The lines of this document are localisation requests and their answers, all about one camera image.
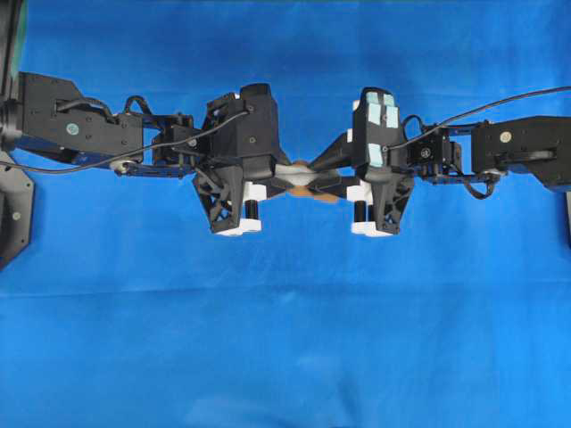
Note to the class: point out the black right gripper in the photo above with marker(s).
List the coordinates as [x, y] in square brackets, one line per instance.
[378, 206]

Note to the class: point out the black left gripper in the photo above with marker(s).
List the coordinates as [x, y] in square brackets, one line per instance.
[230, 192]

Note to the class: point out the white and orange sponge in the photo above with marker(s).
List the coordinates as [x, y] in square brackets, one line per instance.
[298, 178]

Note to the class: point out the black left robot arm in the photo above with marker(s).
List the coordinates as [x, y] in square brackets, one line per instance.
[52, 119]

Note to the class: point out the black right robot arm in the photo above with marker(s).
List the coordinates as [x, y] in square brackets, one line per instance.
[478, 155]

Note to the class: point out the blue table cloth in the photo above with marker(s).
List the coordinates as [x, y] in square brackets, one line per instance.
[126, 311]

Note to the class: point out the green backdrop panel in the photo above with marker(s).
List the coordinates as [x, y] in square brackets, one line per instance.
[19, 27]

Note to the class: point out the black taped right wrist camera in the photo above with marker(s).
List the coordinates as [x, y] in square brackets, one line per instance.
[376, 128]

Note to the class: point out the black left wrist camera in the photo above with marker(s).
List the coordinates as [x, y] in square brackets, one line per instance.
[251, 140]

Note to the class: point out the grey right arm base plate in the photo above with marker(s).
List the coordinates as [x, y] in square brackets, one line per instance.
[568, 216]

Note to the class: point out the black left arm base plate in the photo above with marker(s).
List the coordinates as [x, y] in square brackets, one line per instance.
[17, 200]

